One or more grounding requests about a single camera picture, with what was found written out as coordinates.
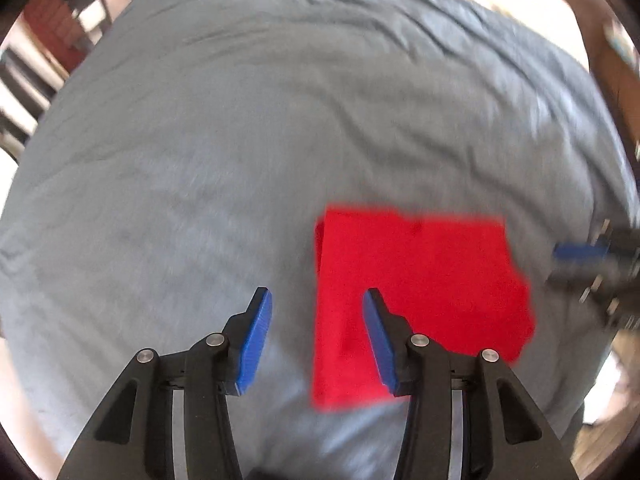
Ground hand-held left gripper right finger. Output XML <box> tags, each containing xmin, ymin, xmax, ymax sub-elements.
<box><xmin>362</xmin><ymin>287</ymin><xmax>581</xmax><ymax>480</ymax></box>

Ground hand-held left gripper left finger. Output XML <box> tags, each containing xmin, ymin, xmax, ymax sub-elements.
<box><xmin>57</xmin><ymin>287</ymin><xmax>273</xmax><ymax>480</ymax></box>

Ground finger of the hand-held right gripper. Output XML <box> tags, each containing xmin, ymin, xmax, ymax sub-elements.
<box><xmin>545</xmin><ymin>269</ymin><xmax>602</xmax><ymax>295</ymax></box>
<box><xmin>552</xmin><ymin>241</ymin><xmax>609</xmax><ymax>265</ymax></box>

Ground red shorts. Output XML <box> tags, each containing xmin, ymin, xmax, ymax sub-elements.
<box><xmin>311</xmin><ymin>205</ymin><xmax>537</xmax><ymax>414</ymax></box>

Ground grey bed blanket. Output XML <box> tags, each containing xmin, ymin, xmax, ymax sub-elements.
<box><xmin>0</xmin><ymin>0</ymin><xmax>639</xmax><ymax>480</ymax></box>

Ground brown wooden headboard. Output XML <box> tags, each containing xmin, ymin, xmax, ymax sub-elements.
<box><xmin>570</xmin><ymin>0</ymin><xmax>640</xmax><ymax>128</ymax></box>

